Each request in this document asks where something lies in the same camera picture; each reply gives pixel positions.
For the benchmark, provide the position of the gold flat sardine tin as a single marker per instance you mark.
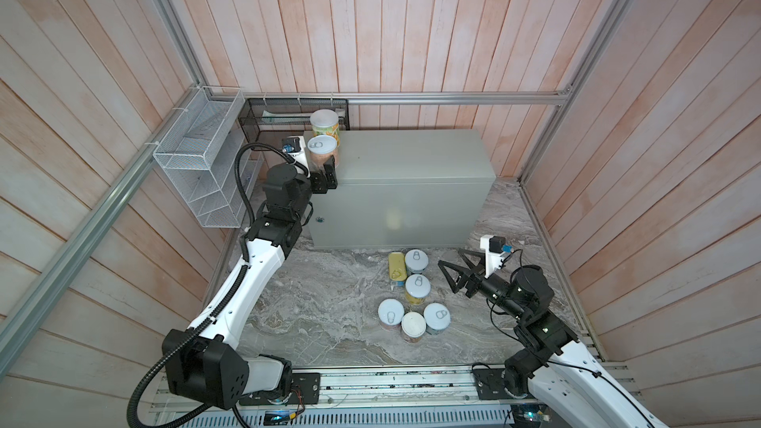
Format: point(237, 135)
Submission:
point(397, 271)

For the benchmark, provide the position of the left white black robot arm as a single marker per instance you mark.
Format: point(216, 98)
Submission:
point(202, 362)

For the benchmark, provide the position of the teal label can back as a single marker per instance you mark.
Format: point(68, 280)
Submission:
point(416, 261)

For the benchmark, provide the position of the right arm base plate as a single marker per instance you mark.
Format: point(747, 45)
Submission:
point(490, 385)

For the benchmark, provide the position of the pink label can front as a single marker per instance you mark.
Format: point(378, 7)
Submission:
point(391, 312)

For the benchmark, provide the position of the yellow label can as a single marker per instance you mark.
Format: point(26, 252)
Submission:
point(325, 122)

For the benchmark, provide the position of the yellow can centre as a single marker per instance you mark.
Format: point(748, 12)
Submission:
point(417, 289)

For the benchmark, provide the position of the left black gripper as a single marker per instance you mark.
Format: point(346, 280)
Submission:
point(321, 186)

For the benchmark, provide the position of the black mesh basket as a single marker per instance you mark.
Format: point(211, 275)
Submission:
point(272, 119)

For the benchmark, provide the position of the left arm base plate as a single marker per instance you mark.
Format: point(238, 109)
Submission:
point(305, 389)

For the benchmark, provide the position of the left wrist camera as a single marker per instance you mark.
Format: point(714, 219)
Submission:
point(294, 146)

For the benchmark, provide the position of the orange label can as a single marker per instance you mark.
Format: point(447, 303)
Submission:
point(320, 150)

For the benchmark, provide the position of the blue label can front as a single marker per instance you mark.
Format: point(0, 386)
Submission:
point(437, 318)

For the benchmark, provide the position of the grey metal cabinet box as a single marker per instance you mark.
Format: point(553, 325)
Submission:
point(403, 189)

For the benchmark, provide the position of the aluminium front rail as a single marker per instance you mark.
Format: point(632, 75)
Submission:
point(382, 387)

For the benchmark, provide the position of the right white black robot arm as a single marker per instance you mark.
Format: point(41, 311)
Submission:
point(554, 366)

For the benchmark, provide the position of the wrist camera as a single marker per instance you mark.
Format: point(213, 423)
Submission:
point(294, 146)
point(497, 253)

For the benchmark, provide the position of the white wire mesh shelf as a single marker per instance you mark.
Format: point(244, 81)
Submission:
point(197, 155)

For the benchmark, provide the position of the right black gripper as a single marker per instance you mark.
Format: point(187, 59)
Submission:
point(466, 272)

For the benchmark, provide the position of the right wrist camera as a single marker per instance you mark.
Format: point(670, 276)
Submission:
point(497, 253)

